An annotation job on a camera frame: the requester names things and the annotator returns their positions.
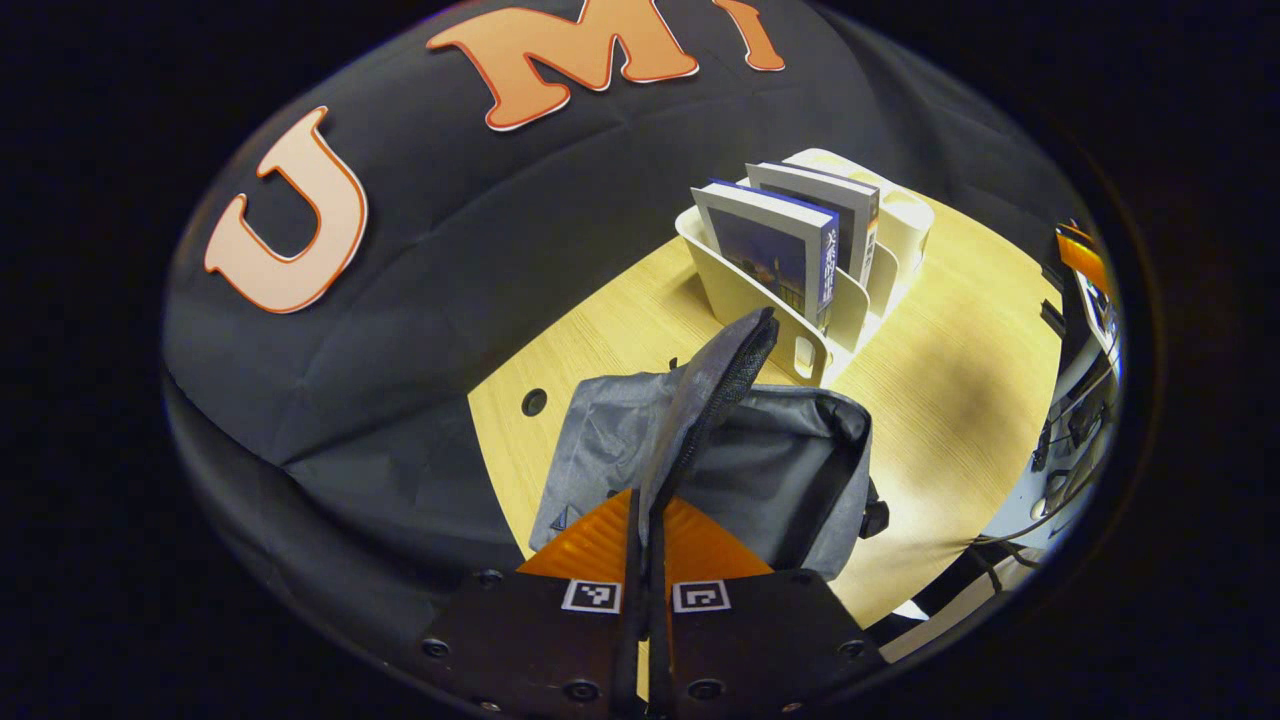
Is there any black backdrop cloth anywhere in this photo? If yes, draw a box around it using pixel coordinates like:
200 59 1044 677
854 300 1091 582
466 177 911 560
160 0 1076 641

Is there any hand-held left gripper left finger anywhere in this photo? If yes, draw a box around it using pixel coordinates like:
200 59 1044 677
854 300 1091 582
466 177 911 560
420 488 646 720

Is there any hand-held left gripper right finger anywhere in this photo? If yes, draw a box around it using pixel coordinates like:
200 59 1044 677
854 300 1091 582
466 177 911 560
650 495 886 720

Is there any grey cover book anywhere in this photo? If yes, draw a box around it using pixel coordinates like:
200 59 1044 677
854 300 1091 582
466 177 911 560
745 162 881 286

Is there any blue cover book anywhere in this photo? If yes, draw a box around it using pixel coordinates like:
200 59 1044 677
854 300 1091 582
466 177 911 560
690 180 841 331

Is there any grey schoolbag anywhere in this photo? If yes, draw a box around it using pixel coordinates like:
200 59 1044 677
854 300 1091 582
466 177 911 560
528 307 891 581

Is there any white bookshelf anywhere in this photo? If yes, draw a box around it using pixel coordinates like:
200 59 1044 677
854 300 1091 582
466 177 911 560
675 148 936 389

